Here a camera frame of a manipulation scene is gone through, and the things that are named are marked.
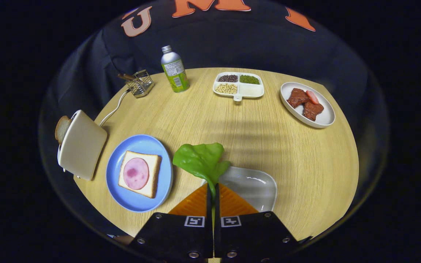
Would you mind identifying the silver bottle with green label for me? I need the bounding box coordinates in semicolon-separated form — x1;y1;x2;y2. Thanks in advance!
161;45;190;93

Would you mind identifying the pink ham slice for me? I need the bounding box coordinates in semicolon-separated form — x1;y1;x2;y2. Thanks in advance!
123;157;149;190

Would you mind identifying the pile of yellow soybeans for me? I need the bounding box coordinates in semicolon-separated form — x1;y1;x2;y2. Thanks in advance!
215;83;238;95

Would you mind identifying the black backdrop cloth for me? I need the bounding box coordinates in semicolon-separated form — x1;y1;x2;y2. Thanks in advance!
39;0;390;238

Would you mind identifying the green lettuce leaf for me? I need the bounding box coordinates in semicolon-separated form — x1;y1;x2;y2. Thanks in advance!
173;142;231;199

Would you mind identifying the browned toast slice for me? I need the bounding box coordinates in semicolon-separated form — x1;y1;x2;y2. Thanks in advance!
55;115;72;145

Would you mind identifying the brown meat slice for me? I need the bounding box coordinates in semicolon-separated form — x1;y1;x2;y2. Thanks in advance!
287;88;310;108
303;101;325;122

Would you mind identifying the metal wire basket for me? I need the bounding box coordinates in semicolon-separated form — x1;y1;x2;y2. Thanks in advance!
127;69;155;98

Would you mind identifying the white bread slice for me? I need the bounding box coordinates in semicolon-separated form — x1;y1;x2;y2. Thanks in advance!
118;150;162;199

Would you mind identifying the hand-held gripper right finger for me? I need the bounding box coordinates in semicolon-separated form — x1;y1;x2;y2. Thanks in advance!
214;183;301;263

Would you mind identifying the white rounded square plate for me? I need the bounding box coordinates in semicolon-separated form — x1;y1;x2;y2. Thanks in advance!
201;166;278;213

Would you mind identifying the blue round plate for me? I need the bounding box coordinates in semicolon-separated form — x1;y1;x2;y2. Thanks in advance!
106;134;174;213

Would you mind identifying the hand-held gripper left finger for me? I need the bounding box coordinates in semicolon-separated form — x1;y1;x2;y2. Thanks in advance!
128;183;214;263

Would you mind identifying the white divided dish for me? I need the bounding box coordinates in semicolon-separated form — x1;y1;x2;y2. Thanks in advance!
213;72;265;102

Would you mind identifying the white toaster cable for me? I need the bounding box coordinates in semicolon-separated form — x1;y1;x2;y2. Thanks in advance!
99;89;130;127

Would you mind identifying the white oval plate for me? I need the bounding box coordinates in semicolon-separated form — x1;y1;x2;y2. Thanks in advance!
280;82;336;129

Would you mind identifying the white toaster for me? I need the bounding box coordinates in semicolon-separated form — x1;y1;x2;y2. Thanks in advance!
57;110;108;181

